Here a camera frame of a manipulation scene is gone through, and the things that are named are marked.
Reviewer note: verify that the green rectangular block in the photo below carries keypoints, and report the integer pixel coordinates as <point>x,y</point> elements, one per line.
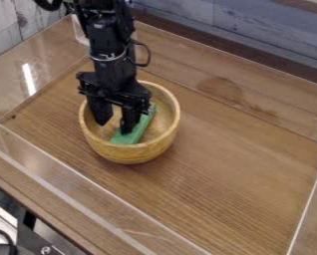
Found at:
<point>135,136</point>

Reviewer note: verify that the light wooden bowl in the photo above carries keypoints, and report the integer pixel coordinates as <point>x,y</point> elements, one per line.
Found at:
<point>157,138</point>

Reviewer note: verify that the clear acrylic corner bracket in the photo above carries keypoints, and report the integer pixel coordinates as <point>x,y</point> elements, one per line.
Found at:
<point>80,34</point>

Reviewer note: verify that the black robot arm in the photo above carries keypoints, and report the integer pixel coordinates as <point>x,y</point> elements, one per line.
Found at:
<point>109,26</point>

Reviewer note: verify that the black table leg bracket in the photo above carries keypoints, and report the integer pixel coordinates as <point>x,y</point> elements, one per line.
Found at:
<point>30,242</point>

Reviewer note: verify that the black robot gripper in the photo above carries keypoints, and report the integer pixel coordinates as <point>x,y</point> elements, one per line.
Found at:
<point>111,86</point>

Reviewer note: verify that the clear acrylic enclosure walls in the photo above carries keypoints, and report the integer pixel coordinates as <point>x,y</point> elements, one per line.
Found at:
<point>232,191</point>

